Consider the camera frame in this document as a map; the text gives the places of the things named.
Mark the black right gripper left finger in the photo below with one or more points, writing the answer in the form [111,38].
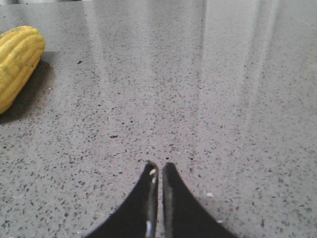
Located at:
[136,217]

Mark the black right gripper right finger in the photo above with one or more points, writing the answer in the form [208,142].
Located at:
[184,217]

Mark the yellow corn cob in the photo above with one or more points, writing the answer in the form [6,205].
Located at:
[21,49]

